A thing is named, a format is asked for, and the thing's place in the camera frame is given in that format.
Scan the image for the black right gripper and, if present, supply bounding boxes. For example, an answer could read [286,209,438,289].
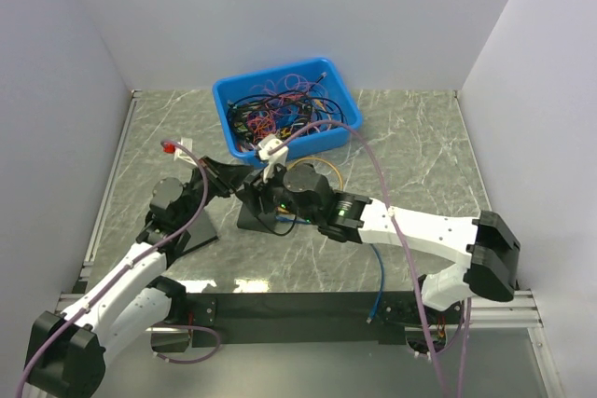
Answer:
[235,158,321,225]

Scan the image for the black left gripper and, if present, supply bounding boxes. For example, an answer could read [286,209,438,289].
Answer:
[177,155,257,227]

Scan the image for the blue ethernet cable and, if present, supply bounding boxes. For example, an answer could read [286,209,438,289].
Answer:
[274,213,386,324]

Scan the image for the black network switch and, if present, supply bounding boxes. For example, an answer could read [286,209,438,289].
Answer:
[236,205,285,233]

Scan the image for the orange ethernet cable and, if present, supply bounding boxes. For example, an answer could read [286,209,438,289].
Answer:
[286,156,345,194]

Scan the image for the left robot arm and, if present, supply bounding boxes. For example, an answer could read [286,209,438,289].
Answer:
[21,157,252,397]

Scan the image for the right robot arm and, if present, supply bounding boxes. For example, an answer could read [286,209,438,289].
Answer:
[236,165,521,323]

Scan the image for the blue plastic bin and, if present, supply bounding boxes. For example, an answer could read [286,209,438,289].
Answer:
[212,58,364,167]

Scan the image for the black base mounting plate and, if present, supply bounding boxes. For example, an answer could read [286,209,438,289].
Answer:
[131,291,467,350]

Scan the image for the tangled cables in bin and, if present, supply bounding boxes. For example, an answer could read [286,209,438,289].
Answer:
[226,70,349,152]

